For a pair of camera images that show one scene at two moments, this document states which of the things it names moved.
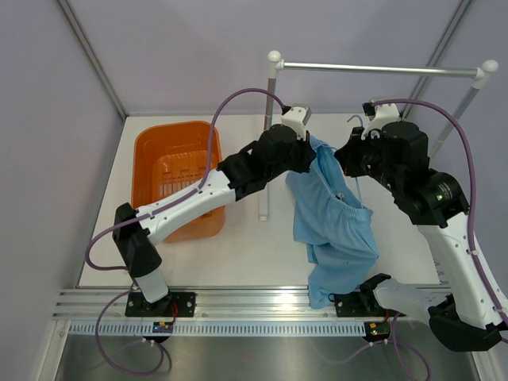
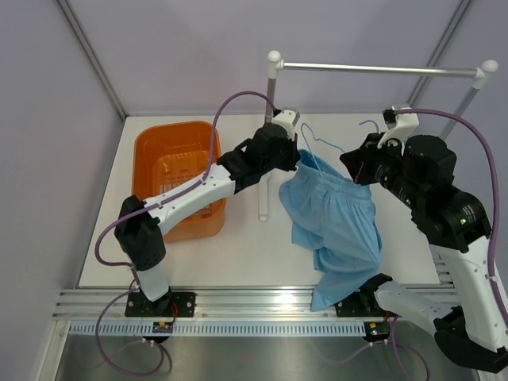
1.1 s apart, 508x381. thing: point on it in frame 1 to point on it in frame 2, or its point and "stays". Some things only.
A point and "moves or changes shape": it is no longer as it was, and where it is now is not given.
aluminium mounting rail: x=212 y=305 stays
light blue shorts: x=330 y=218 moves or changes shape
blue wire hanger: x=355 y=178 moves or changes shape
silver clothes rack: x=275 y=66 stays
